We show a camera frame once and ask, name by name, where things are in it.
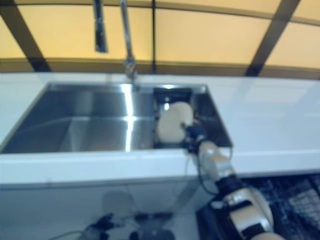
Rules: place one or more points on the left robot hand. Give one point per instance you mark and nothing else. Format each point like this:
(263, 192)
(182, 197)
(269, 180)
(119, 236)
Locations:
(103, 222)

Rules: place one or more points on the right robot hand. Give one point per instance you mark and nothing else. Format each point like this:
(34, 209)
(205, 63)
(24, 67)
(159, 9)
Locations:
(195, 133)

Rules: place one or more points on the beige ceramic plate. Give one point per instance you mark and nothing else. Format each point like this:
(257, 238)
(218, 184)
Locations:
(172, 125)

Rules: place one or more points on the black sink dish rack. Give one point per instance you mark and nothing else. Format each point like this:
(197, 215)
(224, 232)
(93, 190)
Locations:
(162, 96)

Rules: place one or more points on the white glossy cabinet front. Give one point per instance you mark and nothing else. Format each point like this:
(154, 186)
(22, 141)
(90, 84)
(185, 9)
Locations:
(50, 205)

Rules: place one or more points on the stainless steel sink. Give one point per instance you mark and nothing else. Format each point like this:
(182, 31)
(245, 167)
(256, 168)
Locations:
(75, 117)

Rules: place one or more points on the chrome kitchen faucet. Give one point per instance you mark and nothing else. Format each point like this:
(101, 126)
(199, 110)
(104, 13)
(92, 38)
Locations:
(127, 45)

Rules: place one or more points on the dark window frame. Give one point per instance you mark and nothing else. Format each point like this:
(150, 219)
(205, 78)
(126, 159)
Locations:
(155, 37)

